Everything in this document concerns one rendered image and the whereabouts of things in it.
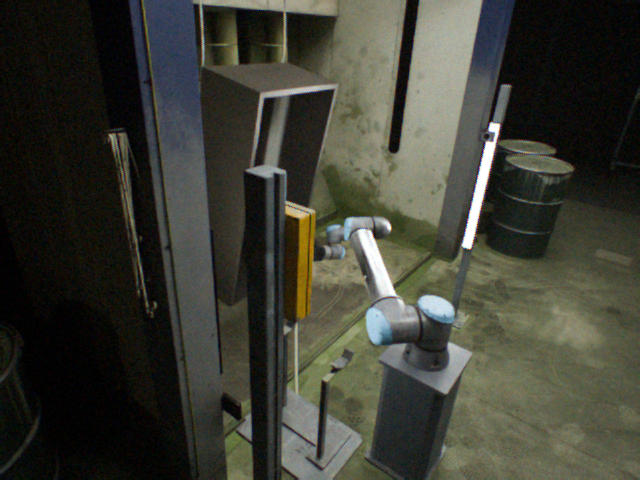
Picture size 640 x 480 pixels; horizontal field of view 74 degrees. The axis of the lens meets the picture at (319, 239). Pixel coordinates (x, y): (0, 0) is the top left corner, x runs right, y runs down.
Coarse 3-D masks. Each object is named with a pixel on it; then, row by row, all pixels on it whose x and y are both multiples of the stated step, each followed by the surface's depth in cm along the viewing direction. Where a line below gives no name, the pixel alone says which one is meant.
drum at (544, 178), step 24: (504, 168) 399; (528, 168) 366; (504, 192) 393; (528, 192) 374; (552, 192) 370; (504, 216) 396; (528, 216) 381; (552, 216) 383; (504, 240) 401; (528, 240) 391
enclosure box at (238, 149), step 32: (256, 64) 211; (288, 64) 228; (224, 96) 184; (256, 96) 174; (288, 96) 238; (320, 96) 226; (224, 128) 191; (256, 128) 181; (288, 128) 246; (320, 128) 233; (224, 160) 198; (256, 160) 250; (288, 160) 254; (320, 160) 240; (224, 192) 206; (288, 192) 263; (224, 224) 214; (224, 256) 224; (224, 288) 233
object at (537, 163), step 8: (512, 160) 396; (520, 160) 398; (528, 160) 400; (536, 160) 402; (544, 160) 402; (552, 160) 401; (536, 168) 375; (544, 168) 377; (552, 168) 379; (560, 168) 381; (568, 168) 380
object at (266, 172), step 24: (264, 168) 80; (264, 192) 77; (264, 216) 79; (264, 240) 81; (264, 264) 83; (264, 288) 86; (264, 312) 89; (264, 336) 92; (264, 360) 95; (264, 384) 98; (264, 408) 102; (264, 432) 105; (264, 456) 109
